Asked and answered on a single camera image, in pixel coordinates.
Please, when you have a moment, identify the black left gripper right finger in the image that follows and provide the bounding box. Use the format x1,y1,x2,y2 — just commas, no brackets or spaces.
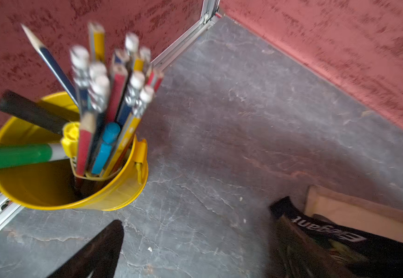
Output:
273,216,355,278

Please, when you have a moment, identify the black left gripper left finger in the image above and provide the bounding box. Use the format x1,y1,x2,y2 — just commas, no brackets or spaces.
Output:
49,220,125,278

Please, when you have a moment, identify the cream canvas bag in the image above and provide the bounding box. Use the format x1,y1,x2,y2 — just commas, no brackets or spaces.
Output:
269,185,403,278

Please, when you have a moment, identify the yellow pen holder cup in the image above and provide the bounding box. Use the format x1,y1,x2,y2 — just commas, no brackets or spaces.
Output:
0,92,149,211

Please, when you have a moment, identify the cyan capped pen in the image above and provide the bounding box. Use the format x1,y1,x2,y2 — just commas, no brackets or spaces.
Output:
90,122,121,176

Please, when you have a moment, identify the black marker pen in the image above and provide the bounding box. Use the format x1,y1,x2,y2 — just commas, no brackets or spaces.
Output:
0,90,69,135

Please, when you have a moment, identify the green marker pen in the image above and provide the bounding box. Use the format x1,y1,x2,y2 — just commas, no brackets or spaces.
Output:
0,144,68,169

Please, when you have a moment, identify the blue pencil with point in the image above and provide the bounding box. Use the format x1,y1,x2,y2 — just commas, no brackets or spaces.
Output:
21,24,78,105

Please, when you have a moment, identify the red pencil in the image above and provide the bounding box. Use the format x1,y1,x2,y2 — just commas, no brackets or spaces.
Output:
84,63,128,177

